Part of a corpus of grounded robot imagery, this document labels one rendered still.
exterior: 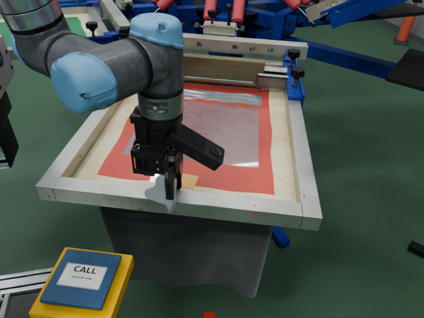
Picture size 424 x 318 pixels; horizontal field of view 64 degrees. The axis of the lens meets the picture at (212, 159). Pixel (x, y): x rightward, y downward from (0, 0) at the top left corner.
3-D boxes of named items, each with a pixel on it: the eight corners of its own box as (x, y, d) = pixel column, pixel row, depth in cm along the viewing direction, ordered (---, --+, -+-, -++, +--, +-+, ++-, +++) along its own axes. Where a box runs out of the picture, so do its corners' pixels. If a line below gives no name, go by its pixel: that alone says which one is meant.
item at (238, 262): (258, 301, 102) (282, 198, 76) (111, 282, 105) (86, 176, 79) (258, 291, 104) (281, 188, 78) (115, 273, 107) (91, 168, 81)
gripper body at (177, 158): (144, 153, 68) (139, 98, 61) (186, 156, 68) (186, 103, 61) (133, 177, 62) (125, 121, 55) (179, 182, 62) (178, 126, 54)
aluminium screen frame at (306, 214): (318, 231, 68) (323, 218, 66) (38, 199, 72) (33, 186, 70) (291, 71, 130) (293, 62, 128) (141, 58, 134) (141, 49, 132)
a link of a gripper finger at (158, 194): (147, 210, 69) (146, 168, 65) (176, 213, 68) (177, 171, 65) (142, 218, 66) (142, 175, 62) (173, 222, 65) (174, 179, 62)
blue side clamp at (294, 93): (300, 115, 107) (305, 94, 103) (284, 113, 107) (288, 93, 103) (293, 75, 131) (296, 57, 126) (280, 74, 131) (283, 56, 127)
